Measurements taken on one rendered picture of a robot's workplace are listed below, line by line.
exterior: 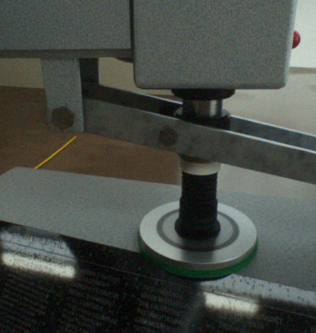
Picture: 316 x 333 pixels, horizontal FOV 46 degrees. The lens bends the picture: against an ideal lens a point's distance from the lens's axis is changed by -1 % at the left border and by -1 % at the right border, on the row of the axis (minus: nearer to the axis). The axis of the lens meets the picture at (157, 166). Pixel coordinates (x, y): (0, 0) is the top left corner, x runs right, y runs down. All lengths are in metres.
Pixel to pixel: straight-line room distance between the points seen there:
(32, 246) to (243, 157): 0.44
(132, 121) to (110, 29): 0.14
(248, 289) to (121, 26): 0.44
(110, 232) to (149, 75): 0.36
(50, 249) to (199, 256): 0.29
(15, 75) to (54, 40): 6.41
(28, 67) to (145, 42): 6.28
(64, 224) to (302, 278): 0.45
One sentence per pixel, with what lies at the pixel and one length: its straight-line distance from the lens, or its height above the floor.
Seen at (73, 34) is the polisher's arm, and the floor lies 1.19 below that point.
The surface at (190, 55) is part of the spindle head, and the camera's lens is 0.48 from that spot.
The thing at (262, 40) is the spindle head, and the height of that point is 1.19.
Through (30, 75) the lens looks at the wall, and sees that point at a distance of 6.74.
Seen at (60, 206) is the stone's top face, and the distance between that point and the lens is 0.85.
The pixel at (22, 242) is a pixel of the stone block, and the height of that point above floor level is 0.80.
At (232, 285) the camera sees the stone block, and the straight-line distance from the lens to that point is 0.64.
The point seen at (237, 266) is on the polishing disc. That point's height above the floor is 0.83.
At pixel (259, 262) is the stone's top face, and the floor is 0.82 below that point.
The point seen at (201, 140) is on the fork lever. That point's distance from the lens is 0.56.
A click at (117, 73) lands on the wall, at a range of 5.97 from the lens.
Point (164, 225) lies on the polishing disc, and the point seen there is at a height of 0.85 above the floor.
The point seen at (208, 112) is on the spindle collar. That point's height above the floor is 1.07.
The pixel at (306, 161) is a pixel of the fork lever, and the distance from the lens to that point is 0.61.
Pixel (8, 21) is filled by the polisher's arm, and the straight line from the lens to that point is 0.53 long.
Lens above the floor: 1.22
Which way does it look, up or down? 23 degrees down
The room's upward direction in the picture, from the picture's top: straight up
